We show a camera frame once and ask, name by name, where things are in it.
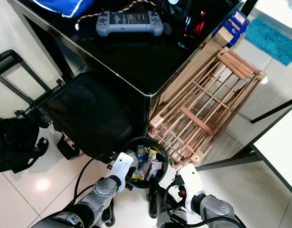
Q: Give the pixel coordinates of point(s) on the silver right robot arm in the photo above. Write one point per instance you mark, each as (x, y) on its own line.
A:
(217, 209)

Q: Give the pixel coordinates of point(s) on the round black rubbish bin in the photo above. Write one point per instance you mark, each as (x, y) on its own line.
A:
(134, 141)

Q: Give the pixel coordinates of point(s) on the black backpack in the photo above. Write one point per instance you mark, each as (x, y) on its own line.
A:
(15, 145)

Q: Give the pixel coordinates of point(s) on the blue cushion with white trim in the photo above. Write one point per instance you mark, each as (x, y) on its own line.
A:
(65, 4)

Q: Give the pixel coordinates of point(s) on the clear plastic bottle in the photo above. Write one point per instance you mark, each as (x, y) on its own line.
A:
(141, 152)

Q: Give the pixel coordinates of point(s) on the black glossy desk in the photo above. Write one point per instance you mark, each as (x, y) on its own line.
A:
(141, 61)

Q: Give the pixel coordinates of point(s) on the yellow wrapper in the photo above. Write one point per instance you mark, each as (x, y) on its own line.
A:
(138, 175)

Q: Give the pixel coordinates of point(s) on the grey game controller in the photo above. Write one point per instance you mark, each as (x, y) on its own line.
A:
(129, 23)

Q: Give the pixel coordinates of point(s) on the crumpled white paper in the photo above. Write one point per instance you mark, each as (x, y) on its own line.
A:
(155, 168)

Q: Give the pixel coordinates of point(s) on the folded wooden slat rack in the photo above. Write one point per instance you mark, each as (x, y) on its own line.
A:
(195, 119)

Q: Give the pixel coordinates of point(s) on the blue printed box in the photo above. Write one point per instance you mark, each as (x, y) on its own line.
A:
(236, 23)

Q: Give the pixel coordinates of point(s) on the teal shaggy rug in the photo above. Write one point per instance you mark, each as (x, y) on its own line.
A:
(271, 40)

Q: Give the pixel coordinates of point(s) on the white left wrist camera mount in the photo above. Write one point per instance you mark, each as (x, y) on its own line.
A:
(121, 166)

